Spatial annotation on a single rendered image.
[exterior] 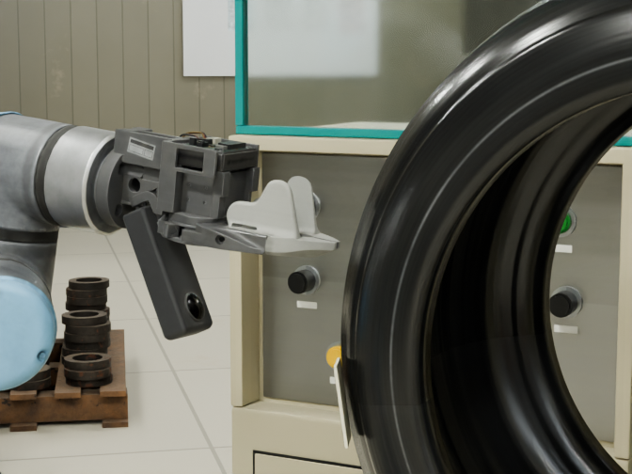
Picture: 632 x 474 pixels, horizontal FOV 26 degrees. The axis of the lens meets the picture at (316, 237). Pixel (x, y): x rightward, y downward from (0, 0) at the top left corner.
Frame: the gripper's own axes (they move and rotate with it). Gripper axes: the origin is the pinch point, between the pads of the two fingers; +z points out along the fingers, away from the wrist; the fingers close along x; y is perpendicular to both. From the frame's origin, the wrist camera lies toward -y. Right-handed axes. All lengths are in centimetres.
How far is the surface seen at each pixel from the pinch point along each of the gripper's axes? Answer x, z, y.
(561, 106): -11.7, 21.5, 15.2
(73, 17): 776, -612, -34
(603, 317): 64, 7, -15
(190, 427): 320, -201, -148
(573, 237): 64, 2, -6
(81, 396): 304, -240, -142
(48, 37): 763, -625, -51
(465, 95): -10.3, 14.3, 14.9
